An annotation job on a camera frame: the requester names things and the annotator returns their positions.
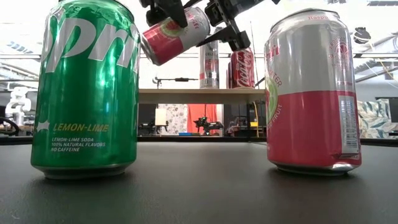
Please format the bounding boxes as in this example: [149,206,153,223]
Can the black ceiling fixture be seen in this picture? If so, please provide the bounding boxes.
[353,27,373,44]

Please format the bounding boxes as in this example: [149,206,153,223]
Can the green Sprite can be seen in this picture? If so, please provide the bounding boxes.
[30,0,141,180]

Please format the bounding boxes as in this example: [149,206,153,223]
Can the black aluminium table frame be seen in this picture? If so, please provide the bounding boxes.
[0,135,398,147]

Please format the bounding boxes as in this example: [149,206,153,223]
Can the silver and pink seltzer can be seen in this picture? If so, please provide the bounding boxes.
[263,7,363,176]
[141,6,211,67]

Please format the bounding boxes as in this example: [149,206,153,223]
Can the floral patterned panel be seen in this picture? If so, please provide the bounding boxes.
[166,103,189,135]

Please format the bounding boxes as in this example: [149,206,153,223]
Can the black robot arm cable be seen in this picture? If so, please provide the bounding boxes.
[0,117,20,137]

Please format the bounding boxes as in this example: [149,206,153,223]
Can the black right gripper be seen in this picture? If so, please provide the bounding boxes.
[196,0,265,52]

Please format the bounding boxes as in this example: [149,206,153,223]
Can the leaf-patterned sofa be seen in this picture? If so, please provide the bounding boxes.
[356,98,398,140]

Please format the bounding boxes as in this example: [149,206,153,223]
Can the black table mat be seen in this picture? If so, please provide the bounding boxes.
[0,141,398,224]

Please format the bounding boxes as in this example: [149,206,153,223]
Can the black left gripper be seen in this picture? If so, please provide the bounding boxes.
[139,0,189,29]

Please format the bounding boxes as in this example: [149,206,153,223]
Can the white Celsius can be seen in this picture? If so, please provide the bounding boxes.
[199,40,220,90]

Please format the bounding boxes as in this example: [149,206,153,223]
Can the orange panel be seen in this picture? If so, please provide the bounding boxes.
[187,103,220,135]

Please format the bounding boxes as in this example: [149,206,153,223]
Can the wooden shelf with black legs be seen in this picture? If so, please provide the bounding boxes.
[137,88,267,139]

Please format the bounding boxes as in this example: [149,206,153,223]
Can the black bar stand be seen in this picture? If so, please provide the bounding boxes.
[152,74,200,90]

